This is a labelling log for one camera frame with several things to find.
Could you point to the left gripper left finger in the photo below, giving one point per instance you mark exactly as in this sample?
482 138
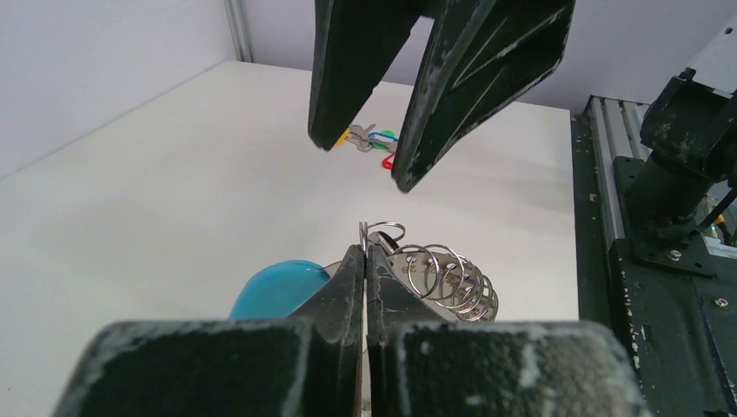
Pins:
305 364

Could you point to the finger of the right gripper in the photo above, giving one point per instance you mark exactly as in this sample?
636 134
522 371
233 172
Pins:
480 57
355 44

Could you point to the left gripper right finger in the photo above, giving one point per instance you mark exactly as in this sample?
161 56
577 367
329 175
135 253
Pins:
421 365

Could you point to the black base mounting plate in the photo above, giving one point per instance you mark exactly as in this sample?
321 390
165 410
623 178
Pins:
672 308

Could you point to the yellow key tag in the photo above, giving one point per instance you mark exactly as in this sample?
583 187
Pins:
343 138

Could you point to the blue key tag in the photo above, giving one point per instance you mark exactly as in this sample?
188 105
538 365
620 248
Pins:
383 137

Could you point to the green key tag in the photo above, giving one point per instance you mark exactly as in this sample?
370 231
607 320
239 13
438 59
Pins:
389 146

